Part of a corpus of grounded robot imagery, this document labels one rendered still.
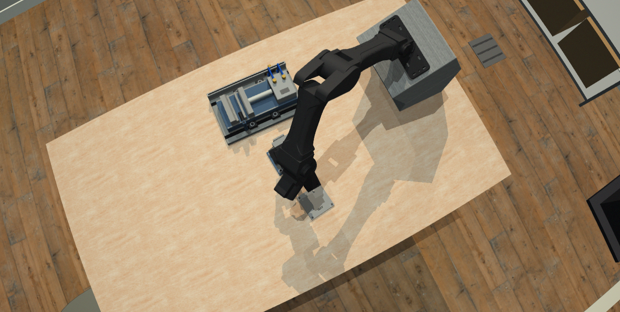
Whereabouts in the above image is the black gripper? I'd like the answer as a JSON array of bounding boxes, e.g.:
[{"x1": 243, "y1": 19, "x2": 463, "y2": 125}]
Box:
[{"x1": 268, "y1": 144, "x2": 315, "y2": 169}]

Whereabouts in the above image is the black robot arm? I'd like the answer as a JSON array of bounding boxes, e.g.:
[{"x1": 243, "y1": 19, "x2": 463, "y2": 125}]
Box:
[{"x1": 274, "y1": 15, "x2": 430, "y2": 201}]

